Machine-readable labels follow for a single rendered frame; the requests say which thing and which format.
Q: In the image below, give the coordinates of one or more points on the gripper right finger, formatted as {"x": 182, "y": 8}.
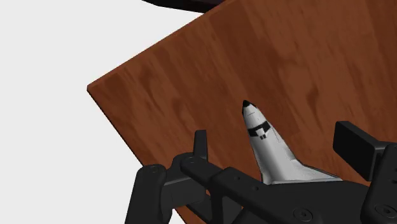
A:
{"x": 356, "y": 149}

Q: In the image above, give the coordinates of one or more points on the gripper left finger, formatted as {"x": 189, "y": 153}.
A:
{"x": 152, "y": 192}

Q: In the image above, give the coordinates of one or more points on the white toy space shuttle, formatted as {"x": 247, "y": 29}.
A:
{"x": 270, "y": 152}

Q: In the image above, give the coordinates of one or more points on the brown wooden table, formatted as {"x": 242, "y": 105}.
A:
{"x": 223, "y": 74}

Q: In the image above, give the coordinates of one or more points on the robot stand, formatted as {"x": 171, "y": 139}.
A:
{"x": 186, "y": 3}

